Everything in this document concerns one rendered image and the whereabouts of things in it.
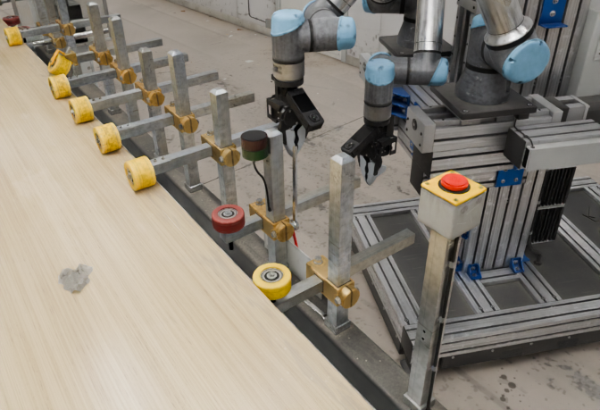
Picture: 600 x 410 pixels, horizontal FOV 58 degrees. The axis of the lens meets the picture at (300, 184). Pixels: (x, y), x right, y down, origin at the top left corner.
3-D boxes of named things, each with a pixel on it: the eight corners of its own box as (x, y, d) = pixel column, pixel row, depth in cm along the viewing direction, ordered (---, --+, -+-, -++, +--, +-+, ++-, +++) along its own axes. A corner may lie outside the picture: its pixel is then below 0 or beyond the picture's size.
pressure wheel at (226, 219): (237, 235, 142) (233, 198, 136) (253, 250, 137) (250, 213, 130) (210, 246, 138) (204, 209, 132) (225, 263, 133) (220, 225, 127)
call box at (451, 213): (445, 208, 90) (451, 168, 86) (479, 229, 86) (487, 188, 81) (415, 223, 87) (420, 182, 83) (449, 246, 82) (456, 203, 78)
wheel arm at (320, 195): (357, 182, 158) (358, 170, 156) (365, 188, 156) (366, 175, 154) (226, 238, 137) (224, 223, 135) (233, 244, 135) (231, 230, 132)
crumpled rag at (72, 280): (61, 268, 116) (57, 259, 115) (94, 263, 117) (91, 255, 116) (54, 297, 109) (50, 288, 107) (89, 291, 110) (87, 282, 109)
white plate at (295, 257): (266, 246, 153) (264, 217, 148) (322, 298, 135) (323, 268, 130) (264, 246, 153) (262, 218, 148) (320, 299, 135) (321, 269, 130)
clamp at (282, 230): (265, 213, 146) (264, 197, 144) (295, 238, 137) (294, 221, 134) (247, 220, 143) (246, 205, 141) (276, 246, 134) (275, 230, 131)
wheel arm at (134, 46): (160, 44, 236) (159, 37, 235) (162, 46, 234) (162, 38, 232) (75, 61, 218) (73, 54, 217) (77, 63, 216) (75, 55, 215)
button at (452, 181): (452, 179, 85) (454, 170, 84) (472, 190, 82) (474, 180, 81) (434, 187, 83) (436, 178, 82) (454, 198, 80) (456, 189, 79)
